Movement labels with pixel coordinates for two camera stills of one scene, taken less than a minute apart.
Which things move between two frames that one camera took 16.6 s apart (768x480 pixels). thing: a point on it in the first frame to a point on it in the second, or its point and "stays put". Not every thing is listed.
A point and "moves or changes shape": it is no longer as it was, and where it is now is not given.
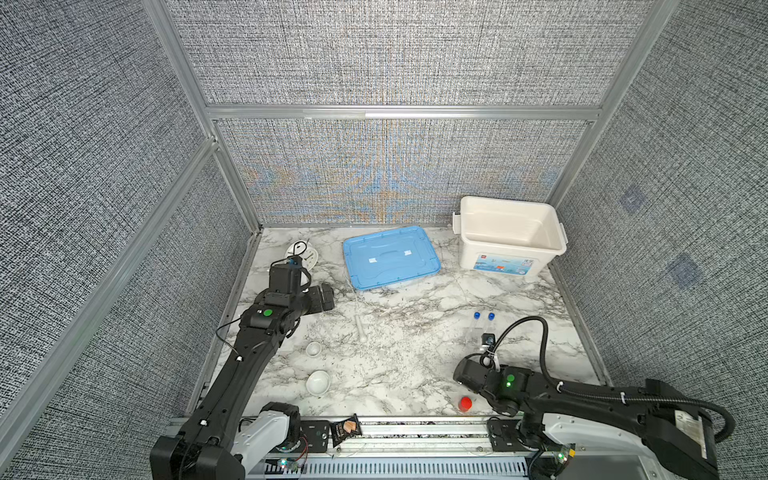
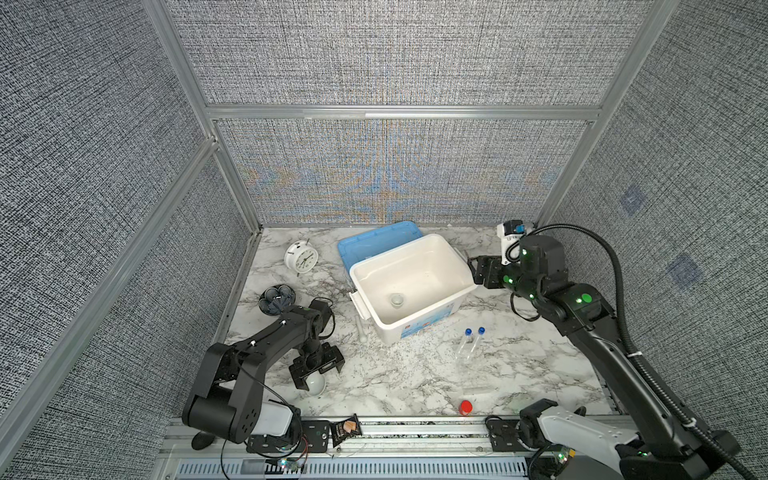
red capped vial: [465, 403] stays put
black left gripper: [317, 303] to [302, 370]
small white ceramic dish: [313, 349] moves or changes shape
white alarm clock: [302, 248] stays put
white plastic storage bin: [508, 237] to [420, 286]
